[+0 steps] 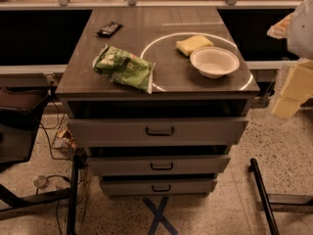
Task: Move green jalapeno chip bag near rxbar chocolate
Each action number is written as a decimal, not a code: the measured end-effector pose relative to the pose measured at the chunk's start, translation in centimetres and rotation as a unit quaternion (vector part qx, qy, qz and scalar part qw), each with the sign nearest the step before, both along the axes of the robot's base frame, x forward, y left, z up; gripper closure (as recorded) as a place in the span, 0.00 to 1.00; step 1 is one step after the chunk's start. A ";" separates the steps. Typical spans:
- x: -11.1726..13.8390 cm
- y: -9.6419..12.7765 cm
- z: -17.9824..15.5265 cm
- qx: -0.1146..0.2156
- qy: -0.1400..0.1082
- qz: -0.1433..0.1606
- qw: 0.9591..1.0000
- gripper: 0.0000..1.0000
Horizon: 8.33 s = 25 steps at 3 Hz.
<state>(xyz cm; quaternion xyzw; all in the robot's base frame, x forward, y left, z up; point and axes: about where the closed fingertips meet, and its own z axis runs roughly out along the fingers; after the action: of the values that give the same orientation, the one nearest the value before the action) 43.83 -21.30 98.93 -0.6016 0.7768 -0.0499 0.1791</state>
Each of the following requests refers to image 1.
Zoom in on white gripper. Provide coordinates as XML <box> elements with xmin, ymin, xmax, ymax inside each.
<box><xmin>271</xmin><ymin>60</ymin><xmax>313</xmax><ymax>119</ymax></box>

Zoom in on green jalapeno chip bag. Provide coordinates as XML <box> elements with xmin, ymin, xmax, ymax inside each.
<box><xmin>92</xmin><ymin>45</ymin><xmax>155</xmax><ymax>94</ymax></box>

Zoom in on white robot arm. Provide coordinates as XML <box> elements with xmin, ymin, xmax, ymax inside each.
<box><xmin>267</xmin><ymin>0</ymin><xmax>313</xmax><ymax>119</ymax></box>

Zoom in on black metal leg right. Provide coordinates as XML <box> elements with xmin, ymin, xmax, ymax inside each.
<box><xmin>249</xmin><ymin>158</ymin><xmax>280</xmax><ymax>235</ymax></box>

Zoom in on black metal leg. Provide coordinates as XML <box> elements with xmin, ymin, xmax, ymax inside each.
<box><xmin>67</xmin><ymin>156</ymin><xmax>79</xmax><ymax>235</ymax></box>
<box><xmin>249</xmin><ymin>158</ymin><xmax>280</xmax><ymax>235</ymax></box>

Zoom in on white paper bowl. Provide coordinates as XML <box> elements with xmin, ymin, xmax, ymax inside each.
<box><xmin>190</xmin><ymin>47</ymin><xmax>240</xmax><ymax>78</ymax></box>

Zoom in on middle grey drawer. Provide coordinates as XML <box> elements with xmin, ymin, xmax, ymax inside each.
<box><xmin>87</xmin><ymin>155</ymin><xmax>230</xmax><ymax>176</ymax></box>

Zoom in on grey drawer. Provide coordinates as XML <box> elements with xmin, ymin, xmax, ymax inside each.
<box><xmin>68</xmin><ymin>117</ymin><xmax>248</xmax><ymax>148</ymax></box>
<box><xmin>87</xmin><ymin>155</ymin><xmax>230</xmax><ymax>176</ymax></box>
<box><xmin>100</xmin><ymin>178</ymin><xmax>217</xmax><ymax>196</ymax></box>

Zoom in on yellow sponge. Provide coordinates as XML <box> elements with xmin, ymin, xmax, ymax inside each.
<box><xmin>176</xmin><ymin>35</ymin><xmax>213</xmax><ymax>57</ymax></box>

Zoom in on top grey drawer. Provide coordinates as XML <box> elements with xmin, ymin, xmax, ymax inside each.
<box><xmin>68</xmin><ymin>117</ymin><xmax>248</xmax><ymax>148</ymax></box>

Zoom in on grey drawer cabinet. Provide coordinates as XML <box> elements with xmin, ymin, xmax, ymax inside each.
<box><xmin>56</xmin><ymin>7</ymin><xmax>259</xmax><ymax>182</ymax></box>

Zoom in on blue tape cross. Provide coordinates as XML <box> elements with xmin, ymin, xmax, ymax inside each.
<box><xmin>143</xmin><ymin>197</ymin><xmax>178</xmax><ymax>235</ymax></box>

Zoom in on bottom grey drawer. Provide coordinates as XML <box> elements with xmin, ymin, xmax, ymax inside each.
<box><xmin>100</xmin><ymin>178</ymin><xmax>217</xmax><ymax>196</ymax></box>

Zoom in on black metal leg left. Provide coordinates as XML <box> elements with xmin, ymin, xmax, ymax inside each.
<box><xmin>67</xmin><ymin>156</ymin><xmax>79</xmax><ymax>235</ymax></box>

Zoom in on white round floor plug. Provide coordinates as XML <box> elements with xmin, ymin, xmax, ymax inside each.
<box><xmin>33</xmin><ymin>175</ymin><xmax>49</xmax><ymax>189</ymax></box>

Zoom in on dark chair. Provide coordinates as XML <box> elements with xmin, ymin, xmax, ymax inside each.
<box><xmin>0</xmin><ymin>87</ymin><xmax>50</xmax><ymax>171</ymax></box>

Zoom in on wire basket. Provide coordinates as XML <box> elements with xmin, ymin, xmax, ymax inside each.
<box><xmin>52</xmin><ymin>114</ymin><xmax>76</xmax><ymax>160</ymax></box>

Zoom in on black floor cable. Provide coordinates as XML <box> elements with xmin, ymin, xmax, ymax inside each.
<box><xmin>33</xmin><ymin>78</ymin><xmax>72</xmax><ymax>235</ymax></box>

